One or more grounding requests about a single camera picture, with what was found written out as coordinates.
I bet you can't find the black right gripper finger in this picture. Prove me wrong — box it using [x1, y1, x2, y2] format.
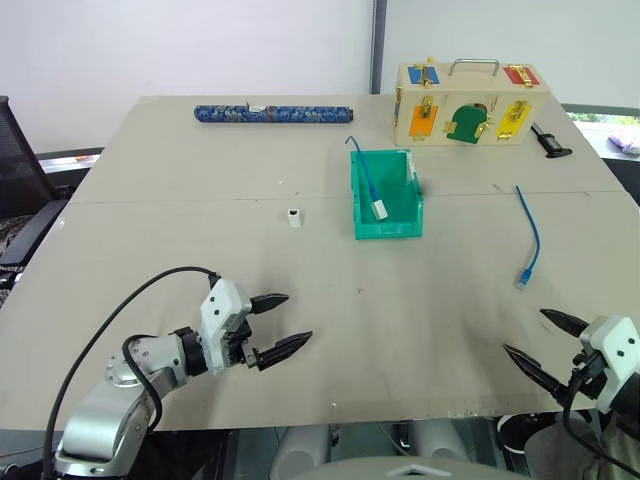
[539, 308, 591, 342]
[502, 343, 570, 402]

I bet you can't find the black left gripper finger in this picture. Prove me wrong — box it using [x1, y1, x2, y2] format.
[256, 330, 314, 372]
[249, 293, 291, 316]

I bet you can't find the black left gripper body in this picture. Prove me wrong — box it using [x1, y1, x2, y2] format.
[224, 301, 263, 372]

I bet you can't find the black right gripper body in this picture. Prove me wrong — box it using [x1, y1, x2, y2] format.
[552, 349, 609, 412]

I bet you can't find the grey rounded shape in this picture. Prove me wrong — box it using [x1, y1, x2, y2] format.
[523, 418, 640, 480]

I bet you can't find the green plastic bin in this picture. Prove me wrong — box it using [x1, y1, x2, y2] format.
[348, 148, 426, 241]

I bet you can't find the grey robot torso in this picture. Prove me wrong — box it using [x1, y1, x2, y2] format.
[276, 418, 522, 480]

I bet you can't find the black hand tool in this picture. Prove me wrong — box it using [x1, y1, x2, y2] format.
[530, 122, 574, 160]

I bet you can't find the blue patterned scroll tube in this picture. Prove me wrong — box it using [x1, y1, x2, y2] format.
[193, 103, 356, 127]

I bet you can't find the purple object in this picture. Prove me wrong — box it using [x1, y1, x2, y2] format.
[606, 130, 640, 155]

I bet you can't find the wooden latch lock box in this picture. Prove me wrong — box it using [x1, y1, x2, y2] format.
[393, 56, 552, 148]

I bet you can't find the black mesh office chair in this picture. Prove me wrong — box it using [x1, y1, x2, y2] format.
[0, 95, 69, 301]

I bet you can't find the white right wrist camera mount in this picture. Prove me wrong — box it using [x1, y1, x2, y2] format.
[579, 315, 640, 414]

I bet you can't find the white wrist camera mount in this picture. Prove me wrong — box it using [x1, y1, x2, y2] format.
[199, 278, 253, 377]
[579, 315, 640, 414]

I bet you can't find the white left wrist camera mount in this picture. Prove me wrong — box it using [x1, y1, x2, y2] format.
[199, 278, 253, 377]

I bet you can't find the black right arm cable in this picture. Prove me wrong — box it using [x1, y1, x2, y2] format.
[562, 367, 640, 479]

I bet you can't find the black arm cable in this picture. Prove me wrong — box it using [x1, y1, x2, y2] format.
[562, 367, 640, 479]
[41, 266, 222, 479]

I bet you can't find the dark round shape white ring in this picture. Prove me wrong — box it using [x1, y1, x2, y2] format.
[496, 413, 557, 472]

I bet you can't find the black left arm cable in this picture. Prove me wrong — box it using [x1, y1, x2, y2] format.
[41, 266, 222, 479]

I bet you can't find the dark vertical window post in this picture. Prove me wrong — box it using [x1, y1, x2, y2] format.
[369, 0, 389, 95]

